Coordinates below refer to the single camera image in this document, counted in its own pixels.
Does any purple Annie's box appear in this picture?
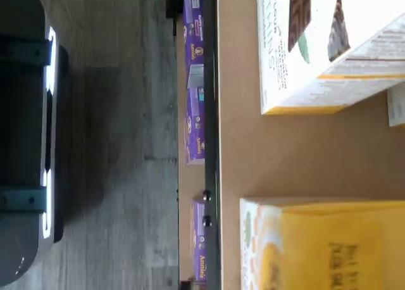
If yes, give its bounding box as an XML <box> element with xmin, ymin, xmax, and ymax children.
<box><xmin>190</xmin><ymin>199</ymin><xmax>209</xmax><ymax>284</ymax></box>
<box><xmin>183</xmin><ymin>0</ymin><xmax>207</xmax><ymax>90</ymax></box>
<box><xmin>184</xmin><ymin>86</ymin><xmax>207</xmax><ymax>167</ymax></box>

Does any dark grey mobile robot base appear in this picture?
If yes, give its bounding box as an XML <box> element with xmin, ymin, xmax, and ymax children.
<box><xmin>0</xmin><ymin>0</ymin><xmax>70</xmax><ymax>287</ymax></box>

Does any Simple Mills almond bars box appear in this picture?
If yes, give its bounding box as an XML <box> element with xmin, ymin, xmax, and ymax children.
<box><xmin>239</xmin><ymin>197</ymin><xmax>405</xmax><ymax>290</ymax></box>

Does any black metal shelving rack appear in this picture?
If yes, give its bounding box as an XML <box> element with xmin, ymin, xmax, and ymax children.
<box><xmin>165</xmin><ymin>0</ymin><xmax>221</xmax><ymax>290</ymax></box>

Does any white Sweet Thins box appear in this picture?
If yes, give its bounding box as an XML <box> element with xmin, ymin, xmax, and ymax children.
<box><xmin>387</xmin><ymin>83</ymin><xmax>405</xmax><ymax>129</ymax></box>
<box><xmin>256</xmin><ymin>0</ymin><xmax>405</xmax><ymax>116</ymax></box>

